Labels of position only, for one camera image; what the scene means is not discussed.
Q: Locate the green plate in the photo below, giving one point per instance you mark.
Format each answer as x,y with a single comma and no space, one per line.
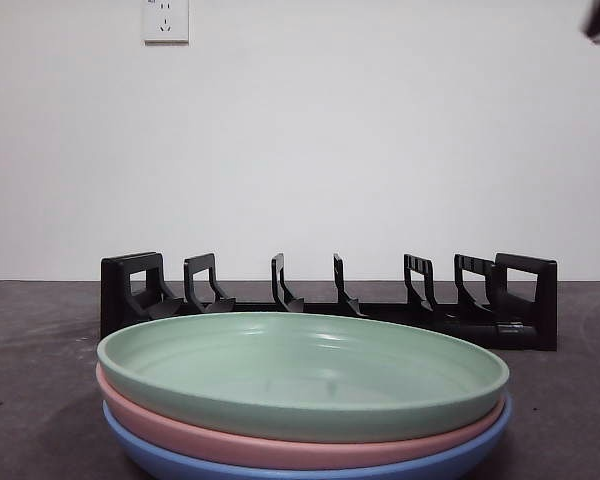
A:
300,370

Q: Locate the pink plate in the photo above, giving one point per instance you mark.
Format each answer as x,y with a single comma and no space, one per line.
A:
205,448

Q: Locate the blue plate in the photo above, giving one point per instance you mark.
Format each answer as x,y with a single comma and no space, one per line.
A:
180,468

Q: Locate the black plate rack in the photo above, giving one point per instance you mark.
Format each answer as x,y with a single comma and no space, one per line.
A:
545,300

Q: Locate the white wall socket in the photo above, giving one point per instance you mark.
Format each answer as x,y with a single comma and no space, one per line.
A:
165,22

